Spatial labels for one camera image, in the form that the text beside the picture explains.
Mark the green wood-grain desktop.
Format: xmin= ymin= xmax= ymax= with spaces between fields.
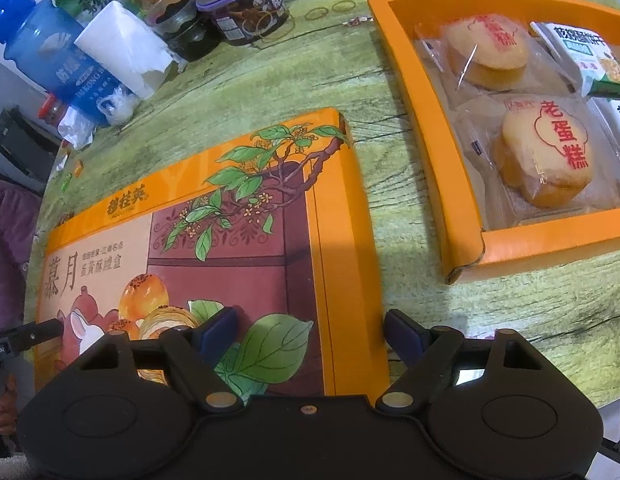
xmin=22 ymin=0 xmax=620 ymax=411

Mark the blue water bottle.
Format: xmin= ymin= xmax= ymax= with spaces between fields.
xmin=0 ymin=0 xmax=113 ymax=116

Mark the dark glass jar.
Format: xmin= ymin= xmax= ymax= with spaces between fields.
xmin=144 ymin=0 xmax=221 ymax=63

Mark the person's left hand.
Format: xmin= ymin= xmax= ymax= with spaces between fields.
xmin=0 ymin=374 xmax=20 ymax=431

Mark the orange cardboard box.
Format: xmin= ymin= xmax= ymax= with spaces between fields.
xmin=367 ymin=0 xmax=620 ymax=285

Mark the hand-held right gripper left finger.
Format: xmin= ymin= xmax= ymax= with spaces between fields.
xmin=60 ymin=308 xmax=244 ymax=413

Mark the orange printed box lid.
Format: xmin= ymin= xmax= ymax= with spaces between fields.
xmin=34 ymin=107 xmax=391 ymax=401

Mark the black case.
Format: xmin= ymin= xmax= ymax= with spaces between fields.
xmin=0 ymin=106 xmax=58 ymax=183

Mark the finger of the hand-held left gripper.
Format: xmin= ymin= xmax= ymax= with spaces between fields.
xmin=17 ymin=319 xmax=64 ymax=354

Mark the walnut biscuit packet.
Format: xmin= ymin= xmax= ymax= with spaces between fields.
xmin=590 ymin=95 xmax=620 ymax=143
xmin=530 ymin=20 xmax=620 ymax=98

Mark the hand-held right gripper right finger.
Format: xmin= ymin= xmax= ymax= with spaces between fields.
xmin=376 ymin=310 xmax=566 ymax=413

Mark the small red lid jar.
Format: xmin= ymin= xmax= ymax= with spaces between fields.
xmin=38 ymin=94 xmax=68 ymax=126

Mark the purple lid food can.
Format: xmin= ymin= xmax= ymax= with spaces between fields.
xmin=196 ymin=0 xmax=291 ymax=47

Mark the large yellow rubber band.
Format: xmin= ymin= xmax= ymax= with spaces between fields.
xmin=255 ymin=10 xmax=295 ymax=41

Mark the egg cake clear packet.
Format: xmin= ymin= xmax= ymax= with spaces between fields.
xmin=452 ymin=94 xmax=620 ymax=228
xmin=415 ymin=14 xmax=546 ymax=98

